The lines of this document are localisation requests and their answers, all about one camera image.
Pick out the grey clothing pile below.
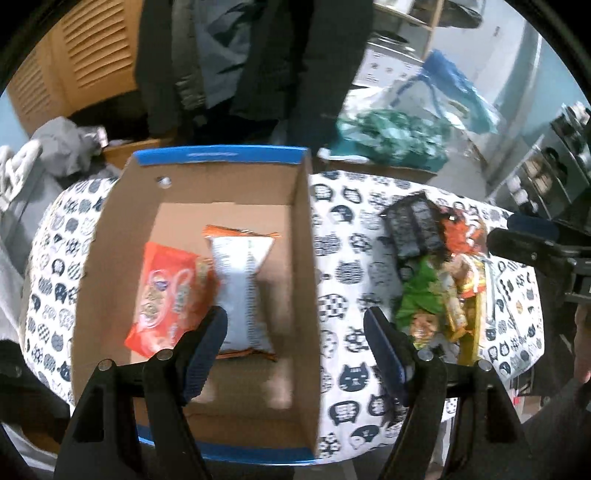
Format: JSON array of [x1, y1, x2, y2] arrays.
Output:
[[28, 115, 105, 178]]

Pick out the long yellow snack packet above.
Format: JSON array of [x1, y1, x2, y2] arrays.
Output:
[[457, 258, 488, 367]]

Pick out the person's right hand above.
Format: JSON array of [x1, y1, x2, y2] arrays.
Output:
[[574, 305, 591, 384]]

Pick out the white knit cloth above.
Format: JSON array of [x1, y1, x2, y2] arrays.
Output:
[[0, 138, 47, 208]]

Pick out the grey hanging garment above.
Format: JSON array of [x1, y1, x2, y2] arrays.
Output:
[[174, 0, 252, 109]]

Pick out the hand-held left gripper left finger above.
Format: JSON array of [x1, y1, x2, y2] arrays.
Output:
[[53, 305, 229, 480]]

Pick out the brown cardboard carton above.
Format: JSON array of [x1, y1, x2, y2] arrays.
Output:
[[318, 157, 439, 183]]

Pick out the white plastic bag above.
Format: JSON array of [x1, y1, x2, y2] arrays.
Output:
[[344, 76, 437, 125]]

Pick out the cat printed tablecloth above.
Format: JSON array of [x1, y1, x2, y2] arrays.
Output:
[[23, 170, 546, 462]]

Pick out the small picture snack packet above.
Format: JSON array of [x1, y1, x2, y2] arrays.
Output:
[[409, 311, 444, 349]]

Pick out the wooden shelf frame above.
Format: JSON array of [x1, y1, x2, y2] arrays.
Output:
[[372, 0, 444, 51]]

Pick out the wooden louvered cabinet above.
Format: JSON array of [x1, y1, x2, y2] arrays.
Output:
[[7, 0, 144, 134]]

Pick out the white snack packet orange ends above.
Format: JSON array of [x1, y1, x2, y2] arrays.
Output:
[[202, 225, 281, 361]]

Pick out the black hanging jacket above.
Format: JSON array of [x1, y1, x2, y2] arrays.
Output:
[[134, 0, 375, 151]]

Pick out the metal shelf rack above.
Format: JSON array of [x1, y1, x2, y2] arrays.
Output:
[[489, 99, 591, 222]]

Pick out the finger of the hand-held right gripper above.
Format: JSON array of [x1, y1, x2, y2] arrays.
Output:
[[487, 227, 575, 273], [507, 213, 561, 237]]

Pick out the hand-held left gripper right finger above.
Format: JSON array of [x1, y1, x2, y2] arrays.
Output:
[[364, 307, 541, 480]]

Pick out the person's right forearm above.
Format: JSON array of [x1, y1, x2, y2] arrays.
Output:
[[519, 374, 591, 480]]

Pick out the blue plastic bag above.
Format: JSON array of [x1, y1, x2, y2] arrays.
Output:
[[418, 48, 499, 134]]

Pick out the brown wooden board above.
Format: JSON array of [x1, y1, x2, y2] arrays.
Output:
[[104, 138, 174, 169]]

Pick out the orange and black snack packet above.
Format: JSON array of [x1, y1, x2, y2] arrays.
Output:
[[438, 205, 490, 259]]

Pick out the cardboard box with blue rim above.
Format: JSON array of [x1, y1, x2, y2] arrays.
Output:
[[69, 145, 324, 464]]

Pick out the teal plastic bag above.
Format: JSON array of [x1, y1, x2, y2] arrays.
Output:
[[330, 108, 451, 171]]

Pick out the green snack packet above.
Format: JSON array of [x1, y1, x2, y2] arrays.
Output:
[[396, 258, 444, 330]]

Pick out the clear wrapped snack packet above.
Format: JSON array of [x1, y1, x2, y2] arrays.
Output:
[[436, 258, 469, 333]]

